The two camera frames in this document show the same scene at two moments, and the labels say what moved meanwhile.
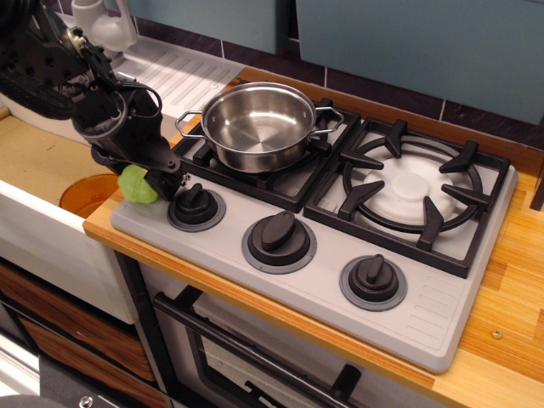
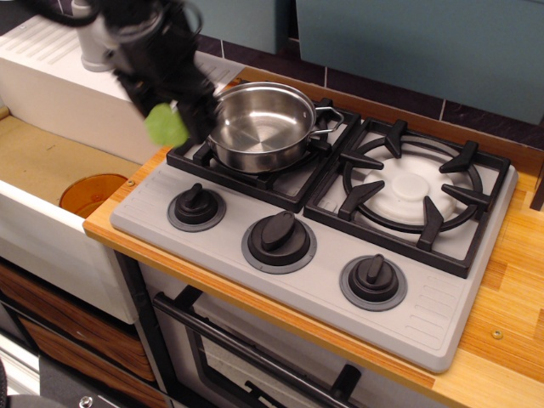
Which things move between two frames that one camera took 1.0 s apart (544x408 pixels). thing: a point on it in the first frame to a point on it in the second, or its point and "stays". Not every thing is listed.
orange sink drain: [86, 195] stays
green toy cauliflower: [132, 181] to [166, 126]
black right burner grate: [422, 195] stays
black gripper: [126, 129] to [161, 67]
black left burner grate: [286, 188] stays
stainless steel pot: [258, 127] stays
